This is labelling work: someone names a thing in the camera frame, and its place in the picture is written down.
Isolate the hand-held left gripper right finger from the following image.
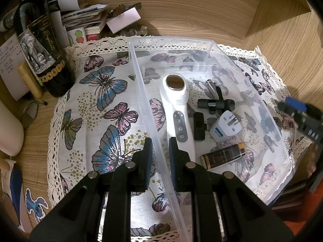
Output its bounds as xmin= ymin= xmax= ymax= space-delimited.
xmin=169 ymin=137 xmax=288 ymax=242

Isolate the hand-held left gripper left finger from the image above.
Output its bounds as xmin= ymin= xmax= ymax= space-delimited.
xmin=30 ymin=137 xmax=153 ymax=242

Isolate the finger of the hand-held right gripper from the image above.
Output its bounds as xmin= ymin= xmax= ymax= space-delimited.
xmin=277 ymin=96 xmax=308 ymax=118

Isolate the small black box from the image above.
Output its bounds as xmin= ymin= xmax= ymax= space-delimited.
xmin=193 ymin=112 xmax=207 ymax=141

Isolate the dark cosmetic tube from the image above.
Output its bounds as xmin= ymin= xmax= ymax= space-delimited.
xmin=200 ymin=142 xmax=246 ymax=170

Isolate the white plug adapter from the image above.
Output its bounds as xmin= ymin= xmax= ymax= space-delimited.
xmin=209 ymin=110 xmax=243 ymax=143

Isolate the white handheld massager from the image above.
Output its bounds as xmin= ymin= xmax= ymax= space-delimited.
xmin=159 ymin=74 xmax=196 ymax=163

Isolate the black clip microphone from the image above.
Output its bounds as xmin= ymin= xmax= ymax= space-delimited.
xmin=197 ymin=98 xmax=236 ymax=111

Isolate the clear plastic storage box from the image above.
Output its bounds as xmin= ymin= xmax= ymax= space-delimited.
xmin=127 ymin=37 xmax=294 ymax=242

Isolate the silver cone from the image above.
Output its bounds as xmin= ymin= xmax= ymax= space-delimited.
xmin=206 ymin=79 xmax=220 ymax=99

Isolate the butterfly print lace cloth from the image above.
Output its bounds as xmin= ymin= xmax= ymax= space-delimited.
xmin=48 ymin=36 xmax=311 ymax=242

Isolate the blue cartoon sticker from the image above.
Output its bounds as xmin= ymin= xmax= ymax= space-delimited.
xmin=25 ymin=189 xmax=48 ymax=223

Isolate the pile of small brown trinkets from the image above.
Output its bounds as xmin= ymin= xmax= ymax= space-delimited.
xmin=108 ymin=2 xmax=149 ymax=37

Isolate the blue card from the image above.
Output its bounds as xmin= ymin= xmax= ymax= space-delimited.
xmin=9 ymin=168 xmax=32 ymax=230

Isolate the yellow stick tube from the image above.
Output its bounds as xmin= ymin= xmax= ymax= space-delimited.
xmin=18 ymin=64 xmax=43 ymax=99

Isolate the pale pink card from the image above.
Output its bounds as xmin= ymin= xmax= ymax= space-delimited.
xmin=106 ymin=7 xmax=141 ymax=34

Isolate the dark wine bottle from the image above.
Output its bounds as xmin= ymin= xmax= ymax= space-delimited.
xmin=13 ymin=0 xmax=76 ymax=97

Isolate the stack of papers and booklets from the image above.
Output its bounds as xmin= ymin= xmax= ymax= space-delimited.
xmin=61 ymin=3 xmax=109 ymax=43

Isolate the white handwritten note paper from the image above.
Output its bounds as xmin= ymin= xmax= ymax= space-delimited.
xmin=0 ymin=34 xmax=29 ymax=101

